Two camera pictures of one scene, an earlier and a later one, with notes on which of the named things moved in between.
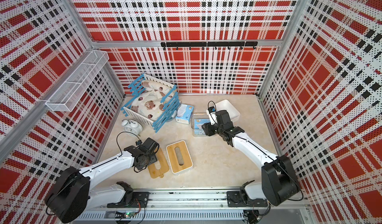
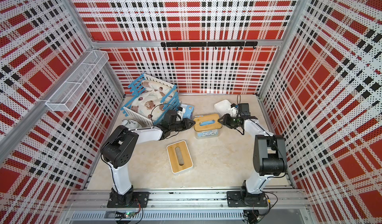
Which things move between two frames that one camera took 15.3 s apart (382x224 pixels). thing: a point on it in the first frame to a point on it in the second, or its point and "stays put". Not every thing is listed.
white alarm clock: [132, 127] stays put
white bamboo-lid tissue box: [179, 157] stays put
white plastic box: [225, 105] stays put
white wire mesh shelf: [72, 92] stays put
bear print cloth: [146, 103] stays put
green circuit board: [121, 215] stays put
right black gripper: [208, 129] to [226, 120]
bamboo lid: [154, 172] to [216, 125]
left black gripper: [153, 159] to [186, 124]
